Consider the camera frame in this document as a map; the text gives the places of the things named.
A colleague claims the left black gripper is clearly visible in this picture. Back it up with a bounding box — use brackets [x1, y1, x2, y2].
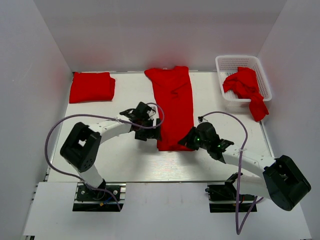
[135, 117, 162, 141]

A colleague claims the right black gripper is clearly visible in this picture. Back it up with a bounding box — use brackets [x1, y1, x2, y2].
[178, 126, 211, 151]

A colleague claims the red t-shirt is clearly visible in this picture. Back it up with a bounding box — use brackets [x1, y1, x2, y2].
[69, 72, 116, 104]
[222, 66, 269, 122]
[144, 66, 194, 152]

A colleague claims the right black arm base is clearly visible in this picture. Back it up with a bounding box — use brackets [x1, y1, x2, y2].
[205, 173, 255, 213]

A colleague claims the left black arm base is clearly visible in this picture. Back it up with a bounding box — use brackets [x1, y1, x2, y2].
[72, 183, 126, 212]

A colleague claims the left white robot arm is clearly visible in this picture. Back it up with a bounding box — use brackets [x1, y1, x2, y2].
[60, 102, 165, 200]

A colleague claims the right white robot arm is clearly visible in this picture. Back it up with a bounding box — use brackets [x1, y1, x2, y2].
[178, 122, 312, 211]

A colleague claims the crumpled red t-shirt in basket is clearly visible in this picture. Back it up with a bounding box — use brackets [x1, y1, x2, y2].
[222, 66, 269, 122]

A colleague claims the white front panel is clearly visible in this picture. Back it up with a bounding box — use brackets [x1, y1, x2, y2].
[24, 182, 311, 240]

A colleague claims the white plastic basket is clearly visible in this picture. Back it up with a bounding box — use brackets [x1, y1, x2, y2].
[215, 55, 272, 113]

